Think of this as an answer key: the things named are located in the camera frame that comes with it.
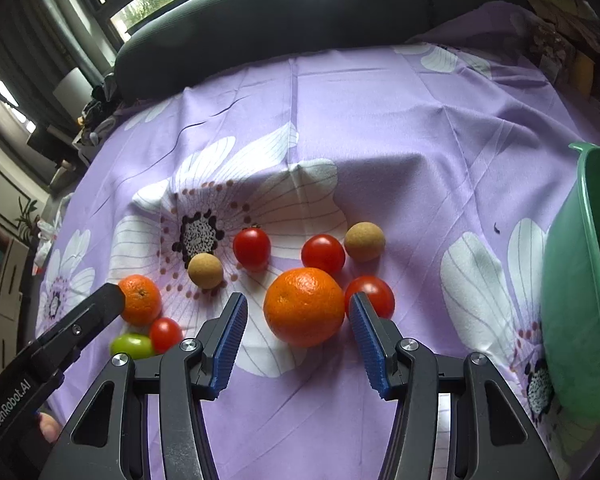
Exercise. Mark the tan longan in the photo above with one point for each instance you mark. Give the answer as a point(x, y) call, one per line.
point(364, 241)
point(205, 271)

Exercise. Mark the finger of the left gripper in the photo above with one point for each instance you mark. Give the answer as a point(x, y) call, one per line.
point(61, 345)

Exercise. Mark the green plastic basin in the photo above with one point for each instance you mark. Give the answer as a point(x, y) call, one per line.
point(570, 291)

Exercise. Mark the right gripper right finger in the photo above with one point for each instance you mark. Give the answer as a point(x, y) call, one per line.
point(491, 436)

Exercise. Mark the tan longan left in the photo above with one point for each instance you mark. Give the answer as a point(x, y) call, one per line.
point(205, 271)

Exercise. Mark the tan longan right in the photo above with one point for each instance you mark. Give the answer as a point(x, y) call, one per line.
point(364, 241)

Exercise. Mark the red tomato with stem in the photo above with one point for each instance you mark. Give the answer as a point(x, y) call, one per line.
point(252, 249)

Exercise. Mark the purple floral cloth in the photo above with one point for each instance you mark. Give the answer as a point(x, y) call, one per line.
point(455, 145)

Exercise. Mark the large orange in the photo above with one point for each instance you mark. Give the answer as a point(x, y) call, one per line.
point(304, 307)

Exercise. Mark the small red cherry tomato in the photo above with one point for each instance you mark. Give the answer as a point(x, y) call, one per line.
point(164, 333)

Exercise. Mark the dark green sofa cushion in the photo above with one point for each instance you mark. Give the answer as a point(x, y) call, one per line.
point(201, 38)

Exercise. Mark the small mandarin orange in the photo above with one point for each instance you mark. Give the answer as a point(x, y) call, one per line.
point(142, 300)

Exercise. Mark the green tomato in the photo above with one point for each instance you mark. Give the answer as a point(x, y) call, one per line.
point(137, 346)

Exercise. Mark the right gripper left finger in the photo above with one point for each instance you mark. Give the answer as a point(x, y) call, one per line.
point(106, 437)

